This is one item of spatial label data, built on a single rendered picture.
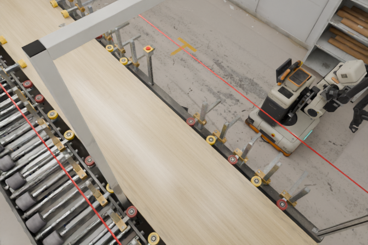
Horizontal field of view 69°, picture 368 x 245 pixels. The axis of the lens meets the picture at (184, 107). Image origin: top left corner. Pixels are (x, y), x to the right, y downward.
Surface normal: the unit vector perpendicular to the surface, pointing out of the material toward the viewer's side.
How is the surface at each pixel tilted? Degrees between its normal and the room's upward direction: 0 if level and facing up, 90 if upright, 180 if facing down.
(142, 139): 0
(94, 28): 90
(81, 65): 0
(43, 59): 90
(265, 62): 0
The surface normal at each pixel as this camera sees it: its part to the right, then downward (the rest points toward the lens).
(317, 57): 0.04, -0.55
